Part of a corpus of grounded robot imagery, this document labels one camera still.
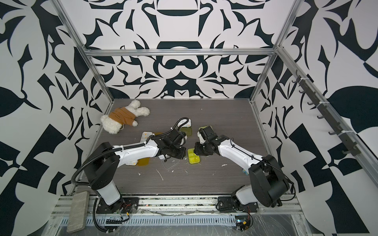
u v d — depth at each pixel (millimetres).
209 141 671
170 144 686
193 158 892
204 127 1021
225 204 742
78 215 693
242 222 709
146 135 991
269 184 428
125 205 728
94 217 699
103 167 453
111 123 963
